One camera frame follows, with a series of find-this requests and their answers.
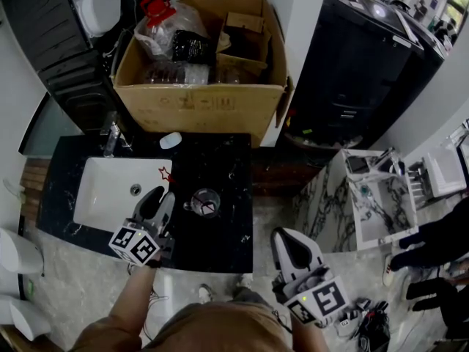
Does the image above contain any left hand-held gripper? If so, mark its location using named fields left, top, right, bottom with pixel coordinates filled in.
left=108, top=186, right=176, bottom=268

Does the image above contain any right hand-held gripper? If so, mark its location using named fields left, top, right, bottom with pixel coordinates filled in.
left=271, top=227, right=351, bottom=328

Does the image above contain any red star stick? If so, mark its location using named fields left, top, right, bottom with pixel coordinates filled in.
left=158, top=166, right=216, bottom=214

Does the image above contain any clear glass cup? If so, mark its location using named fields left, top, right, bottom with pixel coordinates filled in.
left=182, top=188, right=222, bottom=219

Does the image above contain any person's right forearm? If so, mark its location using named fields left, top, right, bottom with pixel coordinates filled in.
left=290, top=317, right=331, bottom=352

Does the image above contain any person's left forearm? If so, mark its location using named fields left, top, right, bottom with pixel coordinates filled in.
left=108, top=259, right=163, bottom=331

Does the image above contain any white rectangular sink basin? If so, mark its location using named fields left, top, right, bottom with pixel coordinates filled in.
left=73, top=156, right=174, bottom=234

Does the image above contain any white veined marble sink unit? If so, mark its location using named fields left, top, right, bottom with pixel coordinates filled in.
left=292, top=147, right=421, bottom=253

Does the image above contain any white soap bar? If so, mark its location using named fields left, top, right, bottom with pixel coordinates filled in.
left=159, top=131, right=183, bottom=150

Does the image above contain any black marble vanity top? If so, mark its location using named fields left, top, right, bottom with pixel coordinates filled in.
left=36, top=133, right=254, bottom=275

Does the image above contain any chrome faucet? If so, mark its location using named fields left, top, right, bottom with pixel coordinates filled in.
left=100, top=120, right=133, bottom=159

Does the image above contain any large cardboard box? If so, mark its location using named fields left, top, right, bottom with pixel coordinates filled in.
left=111, top=0, right=295, bottom=149

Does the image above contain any person's brown clothing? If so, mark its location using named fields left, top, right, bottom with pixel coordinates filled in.
left=68, top=298, right=295, bottom=352

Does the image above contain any chrome towel rack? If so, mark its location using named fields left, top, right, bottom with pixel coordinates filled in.
left=405, top=161, right=434, bottom=207

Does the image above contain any white ceramic fixture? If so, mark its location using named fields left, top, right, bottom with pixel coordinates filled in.
left=0, top=294, right=53, bottom=342
left=0, top=227, right=45, bottom=275

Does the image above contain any black packet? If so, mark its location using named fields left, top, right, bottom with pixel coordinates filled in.
left=171, top=29, right=214, bottom=66

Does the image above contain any clear plastic jug red cap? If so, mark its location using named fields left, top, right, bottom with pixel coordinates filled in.
left=133, top=0, right=210, bottom=65

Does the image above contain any black cabinet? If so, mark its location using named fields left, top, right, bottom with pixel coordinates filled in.
left=281, top=0, right=446, bottom=154

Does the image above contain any black ribbed appliance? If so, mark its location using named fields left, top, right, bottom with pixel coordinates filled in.
left=0, top=0, right=124, bottom=133

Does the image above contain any small cardboard piece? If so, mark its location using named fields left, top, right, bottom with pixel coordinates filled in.
left=223, top=11, right=266, bottom=34

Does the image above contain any white ceramic urinal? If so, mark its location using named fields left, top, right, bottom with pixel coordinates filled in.
left=77, top=0, right=122, bottom=39

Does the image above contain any bundle of cables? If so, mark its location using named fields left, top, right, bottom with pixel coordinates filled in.
left=339, top=298, right=392, bottom=352

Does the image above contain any white wall sink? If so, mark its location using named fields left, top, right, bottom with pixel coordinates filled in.
left=422, top=144, right=469, bottom=199

